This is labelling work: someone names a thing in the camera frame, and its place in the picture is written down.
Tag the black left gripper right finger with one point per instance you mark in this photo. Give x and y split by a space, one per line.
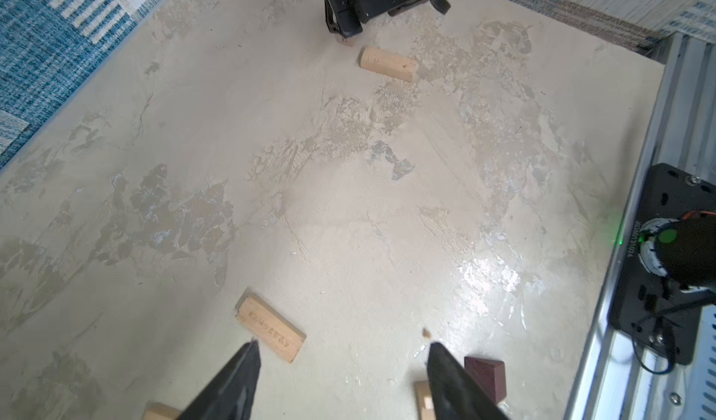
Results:
455 394

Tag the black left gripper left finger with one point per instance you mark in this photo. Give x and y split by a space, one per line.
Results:
231 393

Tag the wood arch block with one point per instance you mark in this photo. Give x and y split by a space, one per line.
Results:
424 401

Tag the dark red triangular block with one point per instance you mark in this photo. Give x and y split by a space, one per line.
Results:
490 376

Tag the patterned wood block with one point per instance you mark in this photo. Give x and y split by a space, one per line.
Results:
159 411

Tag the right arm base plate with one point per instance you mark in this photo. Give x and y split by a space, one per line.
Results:
668 274

